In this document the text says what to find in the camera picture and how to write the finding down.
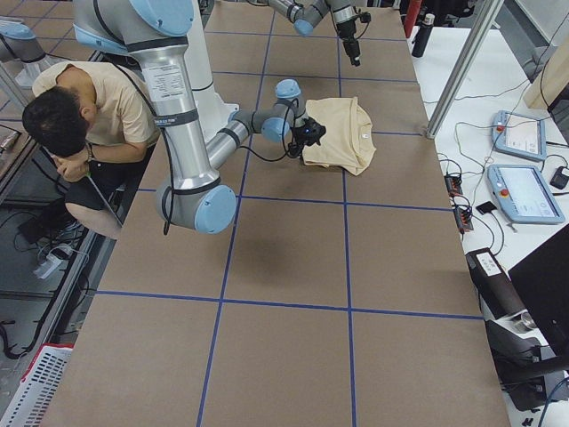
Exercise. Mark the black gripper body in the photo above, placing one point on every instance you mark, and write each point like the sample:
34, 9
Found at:
348, 34
302, 139

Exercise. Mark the cream long-sleeve printed shirt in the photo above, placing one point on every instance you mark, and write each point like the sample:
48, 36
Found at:
347, 142

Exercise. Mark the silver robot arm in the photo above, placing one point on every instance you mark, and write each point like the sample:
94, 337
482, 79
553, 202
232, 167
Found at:
155, 34
305, 18

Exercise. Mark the black bottle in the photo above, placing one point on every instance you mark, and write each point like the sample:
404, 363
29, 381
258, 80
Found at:
422, 36

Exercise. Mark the red black terminal block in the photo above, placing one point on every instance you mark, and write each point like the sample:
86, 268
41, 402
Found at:
462, 208

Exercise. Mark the upper teach pendant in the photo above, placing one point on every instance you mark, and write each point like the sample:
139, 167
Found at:
519, 135

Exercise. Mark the teach pendant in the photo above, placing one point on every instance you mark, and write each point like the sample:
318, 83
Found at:
519, 135
523, 195

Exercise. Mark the open laptop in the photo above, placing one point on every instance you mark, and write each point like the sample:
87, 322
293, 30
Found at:
86, 200

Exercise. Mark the lower teach pendant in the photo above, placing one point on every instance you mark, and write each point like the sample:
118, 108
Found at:
523, 195

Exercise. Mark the person in beige shirt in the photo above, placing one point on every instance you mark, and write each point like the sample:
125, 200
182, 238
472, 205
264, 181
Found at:
86, 111

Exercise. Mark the black power adapter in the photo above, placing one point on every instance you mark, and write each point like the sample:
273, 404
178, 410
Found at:
560, 178

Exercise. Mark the black monitor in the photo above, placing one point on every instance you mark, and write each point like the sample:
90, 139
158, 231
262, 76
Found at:
541, 282

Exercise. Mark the white power strip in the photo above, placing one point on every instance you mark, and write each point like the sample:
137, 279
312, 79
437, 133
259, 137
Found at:
52, 262

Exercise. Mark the white perforated basket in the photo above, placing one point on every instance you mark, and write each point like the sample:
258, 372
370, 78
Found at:
38, 386

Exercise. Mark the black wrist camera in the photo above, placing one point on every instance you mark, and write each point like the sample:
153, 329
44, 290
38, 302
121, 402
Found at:
365, 17

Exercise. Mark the aluminium frame post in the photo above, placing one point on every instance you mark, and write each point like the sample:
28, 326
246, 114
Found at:
469, 51

